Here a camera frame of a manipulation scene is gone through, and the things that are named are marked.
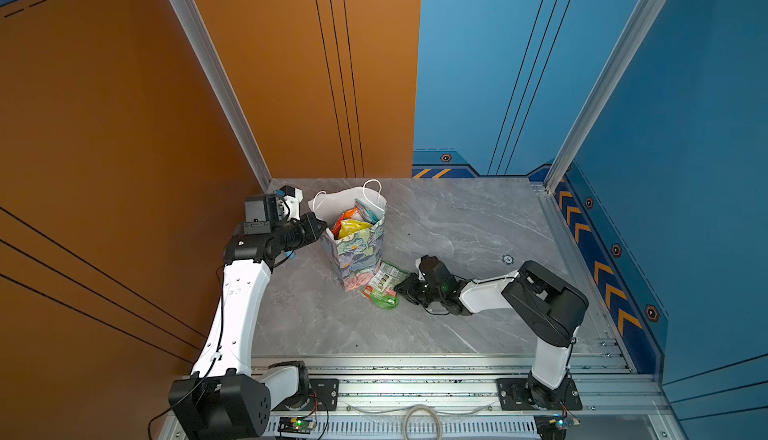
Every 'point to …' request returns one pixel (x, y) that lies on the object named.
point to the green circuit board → (291, 425)
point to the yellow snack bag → (349, 226)
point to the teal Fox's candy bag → (369, 216)
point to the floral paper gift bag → (356, 258)
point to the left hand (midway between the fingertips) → (327, 221)
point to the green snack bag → (383, 287)
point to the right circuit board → (551, 427)
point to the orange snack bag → (344, 216)
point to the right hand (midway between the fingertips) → (391, 291)
